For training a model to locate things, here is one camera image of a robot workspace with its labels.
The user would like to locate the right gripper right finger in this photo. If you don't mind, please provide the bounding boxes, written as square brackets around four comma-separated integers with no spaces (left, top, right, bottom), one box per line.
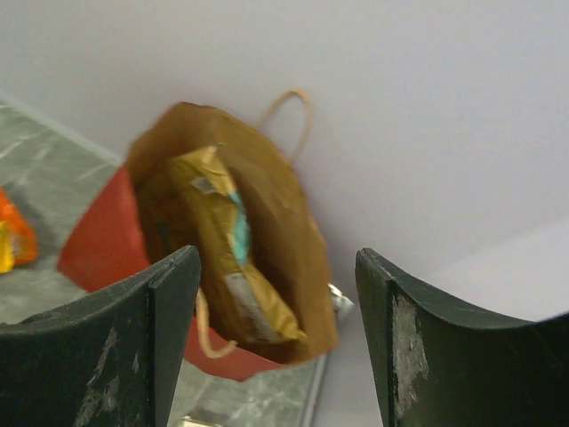
[355,248,568,426]

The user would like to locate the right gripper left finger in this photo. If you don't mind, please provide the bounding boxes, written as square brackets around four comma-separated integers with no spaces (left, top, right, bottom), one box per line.
[1,246,201,426]

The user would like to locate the red paper bag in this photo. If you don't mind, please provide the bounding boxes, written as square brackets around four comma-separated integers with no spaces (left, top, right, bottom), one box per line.
[56,89,341,383]

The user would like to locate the brown snack pouch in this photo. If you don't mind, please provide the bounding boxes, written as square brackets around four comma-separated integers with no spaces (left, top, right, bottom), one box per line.
[146,144,309,346]

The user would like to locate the orange Fox's candy bag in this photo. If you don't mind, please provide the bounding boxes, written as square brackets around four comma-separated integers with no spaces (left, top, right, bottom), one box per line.
[1,189,38,274]

